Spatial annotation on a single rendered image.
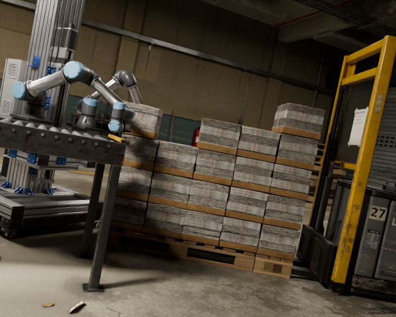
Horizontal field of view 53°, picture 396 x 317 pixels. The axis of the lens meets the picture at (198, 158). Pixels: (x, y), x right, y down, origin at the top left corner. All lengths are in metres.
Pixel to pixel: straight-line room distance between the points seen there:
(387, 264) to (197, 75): 7.75
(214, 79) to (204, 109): 0.81
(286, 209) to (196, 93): 7.34
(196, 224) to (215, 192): 0.28
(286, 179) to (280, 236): 0.43
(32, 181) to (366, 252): 2.55
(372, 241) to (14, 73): 2.97
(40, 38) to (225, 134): 1.60
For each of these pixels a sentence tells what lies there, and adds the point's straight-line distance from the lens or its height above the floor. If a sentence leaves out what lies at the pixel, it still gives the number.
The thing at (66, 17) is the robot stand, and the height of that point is 1.61.
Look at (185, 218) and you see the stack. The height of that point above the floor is 0.30.
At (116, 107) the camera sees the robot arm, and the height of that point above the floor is 0.99.
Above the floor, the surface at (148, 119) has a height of 0.97.
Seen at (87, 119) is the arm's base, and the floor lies 0.88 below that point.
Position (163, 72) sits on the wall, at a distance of 9.87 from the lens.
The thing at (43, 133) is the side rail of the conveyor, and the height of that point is 0.78.
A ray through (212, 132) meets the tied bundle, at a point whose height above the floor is 0.97.
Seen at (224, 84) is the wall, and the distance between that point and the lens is 10.44.
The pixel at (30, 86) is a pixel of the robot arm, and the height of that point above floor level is 1.02.
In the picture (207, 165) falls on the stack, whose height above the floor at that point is 0.72.
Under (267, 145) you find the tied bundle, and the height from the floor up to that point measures 0.95.
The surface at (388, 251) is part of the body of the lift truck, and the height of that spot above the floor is 0.37.
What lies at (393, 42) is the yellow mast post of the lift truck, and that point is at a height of 1.81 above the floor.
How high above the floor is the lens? 0.91
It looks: 3 degrees down
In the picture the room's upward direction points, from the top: 11 degrees clockwise
